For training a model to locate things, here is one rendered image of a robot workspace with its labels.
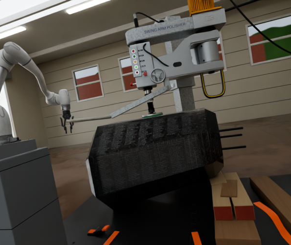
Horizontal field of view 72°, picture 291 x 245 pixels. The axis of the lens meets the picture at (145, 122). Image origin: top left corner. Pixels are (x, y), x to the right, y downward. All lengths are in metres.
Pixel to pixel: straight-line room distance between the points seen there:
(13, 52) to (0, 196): 1.08
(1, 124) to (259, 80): 7.75
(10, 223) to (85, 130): 8.11
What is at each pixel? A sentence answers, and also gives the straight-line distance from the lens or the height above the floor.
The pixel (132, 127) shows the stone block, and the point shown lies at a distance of 1.81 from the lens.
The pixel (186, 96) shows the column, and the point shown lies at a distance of 2.61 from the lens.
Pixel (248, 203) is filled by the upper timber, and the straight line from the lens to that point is 1.55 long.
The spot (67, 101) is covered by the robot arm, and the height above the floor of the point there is 1.16.
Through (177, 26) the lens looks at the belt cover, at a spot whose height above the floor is 1.67.
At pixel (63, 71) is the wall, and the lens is 10.00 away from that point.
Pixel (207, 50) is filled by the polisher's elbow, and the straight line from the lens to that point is 2.11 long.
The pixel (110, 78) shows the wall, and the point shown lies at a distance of 8.80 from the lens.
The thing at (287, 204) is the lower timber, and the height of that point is 0.11.
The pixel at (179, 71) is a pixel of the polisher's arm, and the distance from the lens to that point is 2.01.
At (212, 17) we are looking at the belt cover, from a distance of 2.17.
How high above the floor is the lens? 0.93
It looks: 3 degrees down
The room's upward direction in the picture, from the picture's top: 10 degrees counter-clockwise
